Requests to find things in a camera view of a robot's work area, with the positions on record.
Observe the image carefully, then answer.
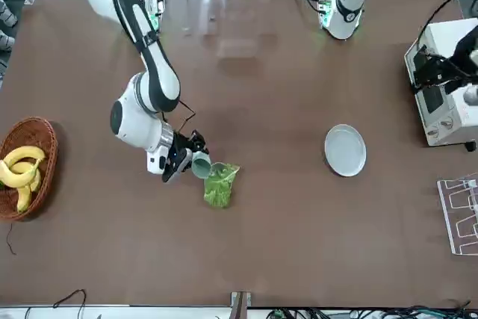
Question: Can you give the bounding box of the green cup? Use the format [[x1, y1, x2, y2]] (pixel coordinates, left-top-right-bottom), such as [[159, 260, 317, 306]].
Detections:
[[190, 150, 214, 180]]

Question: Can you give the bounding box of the yellow banana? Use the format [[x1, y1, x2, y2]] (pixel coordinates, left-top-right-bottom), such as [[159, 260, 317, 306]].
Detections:
[[2, 146, 46, 169], [0, 161, 41, 189], [10, 161, 37, 176], [16, 183, 34, 214]]

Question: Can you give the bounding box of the aluminium frame post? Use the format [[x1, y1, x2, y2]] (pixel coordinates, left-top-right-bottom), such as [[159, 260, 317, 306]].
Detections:
[[230, 291, 252, 319]]

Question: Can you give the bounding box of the white toaster oven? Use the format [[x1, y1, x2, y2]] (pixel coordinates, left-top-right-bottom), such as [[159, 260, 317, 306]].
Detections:
[[404, 18, 478, 148]]

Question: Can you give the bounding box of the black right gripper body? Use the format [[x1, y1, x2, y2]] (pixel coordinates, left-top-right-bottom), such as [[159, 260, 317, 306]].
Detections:
[[166, 131, 195, 175]]

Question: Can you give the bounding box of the clear acrylic rack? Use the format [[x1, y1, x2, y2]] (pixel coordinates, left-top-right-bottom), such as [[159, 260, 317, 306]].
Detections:
[[436, 173, 478, 256]]

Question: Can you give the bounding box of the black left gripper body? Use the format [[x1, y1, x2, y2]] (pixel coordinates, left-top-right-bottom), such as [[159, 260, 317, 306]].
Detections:
[[425, 55, 467, 92]]

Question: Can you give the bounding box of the green base circuit board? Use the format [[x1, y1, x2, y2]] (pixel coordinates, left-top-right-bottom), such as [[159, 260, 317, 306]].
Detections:
[[147, 0, 166, 31], [317, 0, 334, 29]]

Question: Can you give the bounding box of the large grey dish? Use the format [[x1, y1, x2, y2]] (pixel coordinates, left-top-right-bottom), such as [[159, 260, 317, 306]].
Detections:
[[323, 123, 367, 178]]

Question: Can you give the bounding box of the brown wicker basket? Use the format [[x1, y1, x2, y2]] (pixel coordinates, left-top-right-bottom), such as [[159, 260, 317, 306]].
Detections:
[[0, 116, 59, 222]]

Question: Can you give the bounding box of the green right base circuit board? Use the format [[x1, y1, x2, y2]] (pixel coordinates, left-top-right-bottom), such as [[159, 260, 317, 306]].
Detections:
[[147, 0, 166, 31]]

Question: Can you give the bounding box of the green lettuce leaf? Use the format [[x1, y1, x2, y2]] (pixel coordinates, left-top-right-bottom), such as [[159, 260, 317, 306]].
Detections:
[[203, 161, 241, 209]]

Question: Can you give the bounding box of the thin brown twig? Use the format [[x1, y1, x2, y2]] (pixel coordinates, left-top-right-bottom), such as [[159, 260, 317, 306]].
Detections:
[[6, 223, 18, 255]]

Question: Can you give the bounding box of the green left base circuit board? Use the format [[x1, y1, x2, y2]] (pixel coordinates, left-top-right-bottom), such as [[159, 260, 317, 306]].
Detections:
[[317, 0, 334, 29]]

